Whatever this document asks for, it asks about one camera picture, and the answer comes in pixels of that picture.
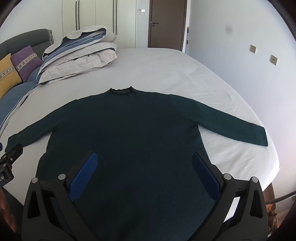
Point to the beige wall socket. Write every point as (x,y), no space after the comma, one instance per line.
(274,60)
(253,49)

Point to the brown door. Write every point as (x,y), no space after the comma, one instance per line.
(167,25)

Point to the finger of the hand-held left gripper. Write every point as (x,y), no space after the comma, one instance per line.
(15,151)

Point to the bed with white sheet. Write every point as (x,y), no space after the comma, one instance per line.
(173,69)

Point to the grey headboard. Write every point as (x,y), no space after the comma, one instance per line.
(23,38)

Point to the yellow patterned cushion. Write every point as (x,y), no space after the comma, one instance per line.
(7,76)

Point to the folded striped duvet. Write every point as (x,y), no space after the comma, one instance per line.
(85,39)

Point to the dark green sweater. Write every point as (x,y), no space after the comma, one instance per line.
(138,129)

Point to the blue pillow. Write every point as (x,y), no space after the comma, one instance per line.
(13,99)

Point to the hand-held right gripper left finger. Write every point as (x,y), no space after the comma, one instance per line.
(83,176)

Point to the white wardrobe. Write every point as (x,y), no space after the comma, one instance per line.
(97,14)

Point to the purple patterned cushion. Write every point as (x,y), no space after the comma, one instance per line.
(26,61)

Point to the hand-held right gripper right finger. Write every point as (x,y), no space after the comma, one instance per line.
(205,176)

